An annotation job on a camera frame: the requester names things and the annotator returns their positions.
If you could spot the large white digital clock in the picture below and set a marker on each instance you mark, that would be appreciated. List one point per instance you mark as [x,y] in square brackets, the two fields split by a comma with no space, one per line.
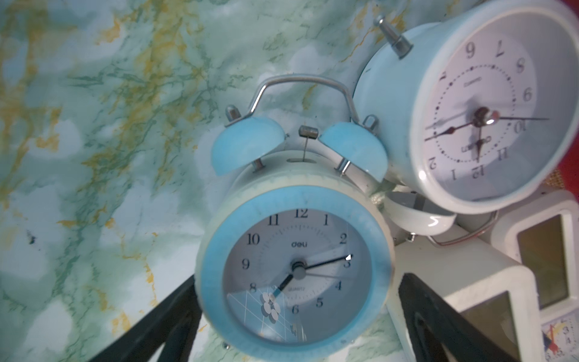
[493,292]

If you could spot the small clear square clock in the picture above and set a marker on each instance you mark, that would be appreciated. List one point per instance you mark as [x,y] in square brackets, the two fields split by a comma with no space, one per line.
[561,338]

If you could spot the small white digital clock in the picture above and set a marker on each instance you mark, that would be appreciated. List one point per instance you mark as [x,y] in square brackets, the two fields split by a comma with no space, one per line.
[541,232]

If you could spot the cream blue round clock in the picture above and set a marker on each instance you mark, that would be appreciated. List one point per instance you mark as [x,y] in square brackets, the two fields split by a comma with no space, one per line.
[298,261]

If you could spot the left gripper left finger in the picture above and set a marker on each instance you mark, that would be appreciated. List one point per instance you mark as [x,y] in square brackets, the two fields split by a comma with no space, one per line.
[171,326]

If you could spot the white bell alarm clock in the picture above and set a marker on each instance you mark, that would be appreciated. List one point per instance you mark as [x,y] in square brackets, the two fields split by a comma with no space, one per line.
[474,112]

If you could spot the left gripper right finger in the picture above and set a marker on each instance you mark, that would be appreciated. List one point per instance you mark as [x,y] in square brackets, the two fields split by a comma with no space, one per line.
[437,330]

